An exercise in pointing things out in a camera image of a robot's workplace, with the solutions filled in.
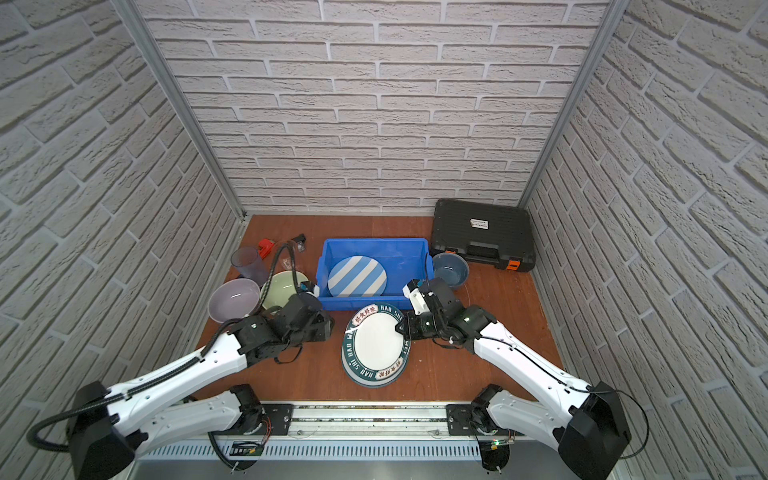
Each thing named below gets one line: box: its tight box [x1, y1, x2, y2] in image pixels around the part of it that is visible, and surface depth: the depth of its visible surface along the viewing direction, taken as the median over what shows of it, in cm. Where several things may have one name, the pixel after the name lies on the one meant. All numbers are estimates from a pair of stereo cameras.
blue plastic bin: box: [316, 238, 434, 311], surface depth 102 cm
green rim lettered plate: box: [341, 303, 411, 389], surface depth 78 cm
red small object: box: [258, 238, 274, 259], surface depth 109 cm
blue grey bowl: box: [432, 252, 469, 287], surface depth 101 cm
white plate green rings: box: [341, 343, 412, 388], surface depth 75 cm
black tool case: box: [430, 198, 536, 273], surface depth 109 cm
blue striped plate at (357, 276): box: [327, 255, 388, 297], surface depth 102 cm
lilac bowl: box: [208, 278, 261, 323], surface depth 92 cm
